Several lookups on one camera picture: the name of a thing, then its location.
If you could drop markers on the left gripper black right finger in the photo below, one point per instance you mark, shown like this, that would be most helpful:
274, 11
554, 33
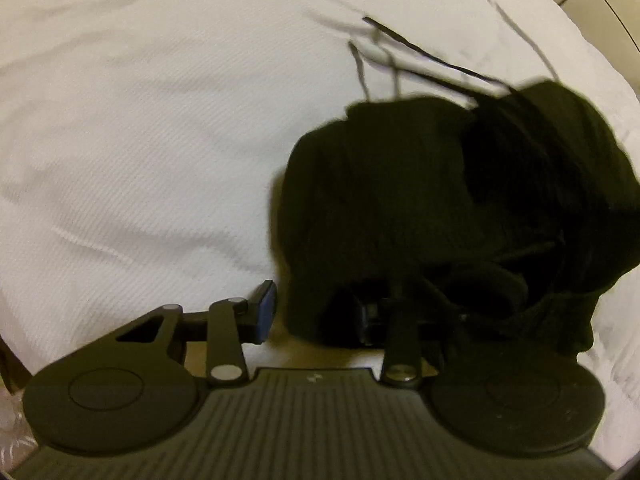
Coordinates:
541, 404

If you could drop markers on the white duvet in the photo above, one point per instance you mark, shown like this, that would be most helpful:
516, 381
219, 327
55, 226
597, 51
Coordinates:
143, 149

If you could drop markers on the black garment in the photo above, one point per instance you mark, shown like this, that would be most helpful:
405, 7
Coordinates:
420, 220

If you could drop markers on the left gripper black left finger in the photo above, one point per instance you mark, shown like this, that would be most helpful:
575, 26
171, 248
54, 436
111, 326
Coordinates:
143, 382

